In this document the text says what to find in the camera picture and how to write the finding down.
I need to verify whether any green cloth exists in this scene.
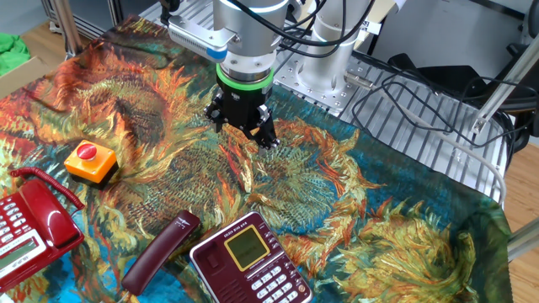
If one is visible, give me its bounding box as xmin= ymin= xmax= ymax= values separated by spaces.
xmin=0 ymin=32 xmax=31 ymax=77

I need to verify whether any black office chair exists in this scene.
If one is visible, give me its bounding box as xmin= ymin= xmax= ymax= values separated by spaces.
xmin=387 ymin=41 xmax=539 ymax=152

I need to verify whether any red coiled phone cord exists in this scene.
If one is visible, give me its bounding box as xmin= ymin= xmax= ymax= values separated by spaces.
xmin=10 ymin=167 xmax=85 ymax=210

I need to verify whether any sunflower painting tablecloth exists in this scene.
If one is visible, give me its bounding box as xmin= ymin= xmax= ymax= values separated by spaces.
xmin=0 ymin=14 xmax=514 ymax=303

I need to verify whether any red telephone handset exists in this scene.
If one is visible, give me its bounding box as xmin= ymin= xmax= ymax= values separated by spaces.
xmin=19 ymin=179 xmax=83 ymax=249

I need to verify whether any silver base mounting plate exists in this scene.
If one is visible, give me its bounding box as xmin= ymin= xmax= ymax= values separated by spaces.
xmin=273 ymin=52 xmax=374 ymax=118

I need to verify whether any aluminium frame rail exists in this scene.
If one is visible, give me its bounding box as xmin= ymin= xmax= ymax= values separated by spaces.
xmin=40 ymin=0 xmax=124 ymax=41

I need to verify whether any grey cable with metal plug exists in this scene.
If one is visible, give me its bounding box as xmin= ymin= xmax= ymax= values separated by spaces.
xmin=344 ymin=71 xmax=508 ymax=207

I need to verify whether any short aluminium profile end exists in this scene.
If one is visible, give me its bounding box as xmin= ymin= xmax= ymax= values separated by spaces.
xmin=507 ymin=218 xmax=539 ymax=263

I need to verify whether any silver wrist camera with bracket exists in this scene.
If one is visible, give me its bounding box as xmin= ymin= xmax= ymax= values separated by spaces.
xmin=167 ymin=15 xmax=237 ymax=63

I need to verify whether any slanted aluminium profile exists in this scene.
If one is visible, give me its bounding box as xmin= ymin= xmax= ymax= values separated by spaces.
xmin=470 ymin=40 xmax=539 ymax=136

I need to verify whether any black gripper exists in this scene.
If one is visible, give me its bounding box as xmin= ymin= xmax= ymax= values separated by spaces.
xmin=204 ymin=86 xmax=282 ymax=156

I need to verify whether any black table cable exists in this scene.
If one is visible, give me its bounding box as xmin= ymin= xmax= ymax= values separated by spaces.
xmin=351 ymin=50 xmax=526 ymax=149

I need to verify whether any orange emergency stop button box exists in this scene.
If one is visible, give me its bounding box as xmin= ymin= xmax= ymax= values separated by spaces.
xmin=63 ymin=140 xmax=120 ymax=189

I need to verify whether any maroon telephone handset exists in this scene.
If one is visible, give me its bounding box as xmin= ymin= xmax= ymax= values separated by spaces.
xmin=120 ymin=210 xmax=201 ymax=296

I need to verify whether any white marker tag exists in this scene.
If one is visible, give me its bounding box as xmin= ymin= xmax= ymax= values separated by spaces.
xmin=357 ymin=19 xmax=382 ymax=37

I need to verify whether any green flange ring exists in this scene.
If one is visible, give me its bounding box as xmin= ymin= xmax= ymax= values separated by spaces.
xmin=215 ymin=62 xmax=275 ymax=93

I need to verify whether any thick aluminium frame post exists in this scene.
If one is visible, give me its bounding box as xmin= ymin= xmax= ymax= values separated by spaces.
xmin=50 ymin=0 xmax=84 ymax=59

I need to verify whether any maroon telephone base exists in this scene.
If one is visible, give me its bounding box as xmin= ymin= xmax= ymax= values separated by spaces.
xmin=189 ymin=210 xmax=313 ymax=303

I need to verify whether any cardboard box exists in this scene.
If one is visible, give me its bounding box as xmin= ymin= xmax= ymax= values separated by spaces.
xmin=0 ymin=56 xmax=51 ymax=100

